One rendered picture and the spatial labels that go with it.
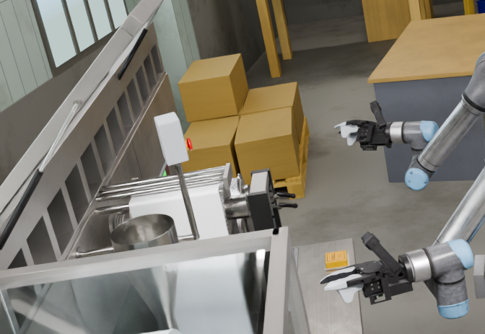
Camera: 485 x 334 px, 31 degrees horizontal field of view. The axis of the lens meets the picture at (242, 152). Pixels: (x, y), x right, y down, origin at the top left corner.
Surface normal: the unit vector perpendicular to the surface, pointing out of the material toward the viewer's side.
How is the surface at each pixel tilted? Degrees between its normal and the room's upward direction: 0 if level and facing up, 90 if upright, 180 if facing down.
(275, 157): 90
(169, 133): 90
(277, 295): 0
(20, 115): 90
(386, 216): 0
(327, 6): 90
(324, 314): 0
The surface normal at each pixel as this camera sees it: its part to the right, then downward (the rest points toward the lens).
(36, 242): -0.07, 0.36
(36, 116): 0.94, -0.08
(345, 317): -0.20, -0.92
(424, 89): -0.36, 0.40
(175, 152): 0.22, 0.30
